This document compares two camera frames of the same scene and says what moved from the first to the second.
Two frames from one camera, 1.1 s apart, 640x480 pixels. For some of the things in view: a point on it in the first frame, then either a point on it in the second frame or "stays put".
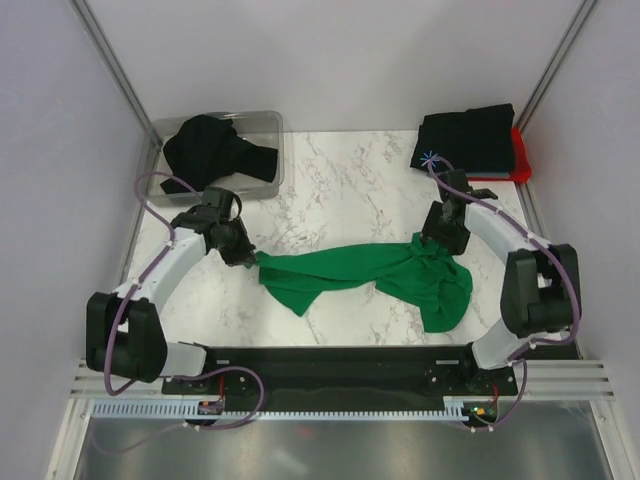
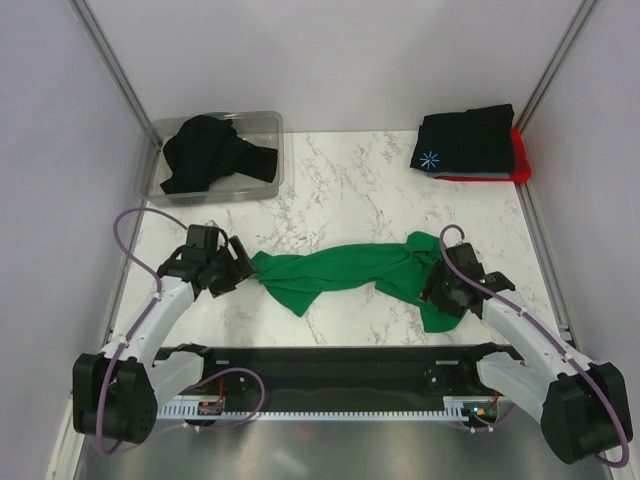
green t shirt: [412, 269] stays put
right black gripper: [455, 244] -> [437, 273]
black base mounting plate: [347, 372] stays put
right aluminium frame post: [555, 63] stays put
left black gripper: [244, 254] -> [240, 268]
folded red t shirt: [522, 167] stays put
